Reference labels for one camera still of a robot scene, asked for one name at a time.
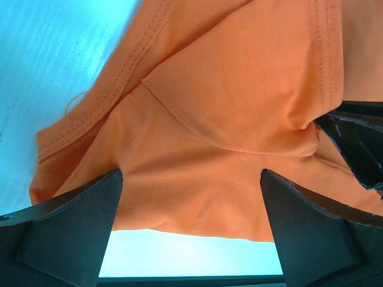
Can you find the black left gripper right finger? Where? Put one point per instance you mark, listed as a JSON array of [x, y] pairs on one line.
[[320, 241]]

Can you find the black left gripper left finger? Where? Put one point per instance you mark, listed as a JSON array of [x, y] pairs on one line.
[[61, 241]]

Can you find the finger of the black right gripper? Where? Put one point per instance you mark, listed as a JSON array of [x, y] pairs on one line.
[[355, 128]]

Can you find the orange t shirt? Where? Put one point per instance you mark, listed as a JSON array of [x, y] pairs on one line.
[[200, 96]]

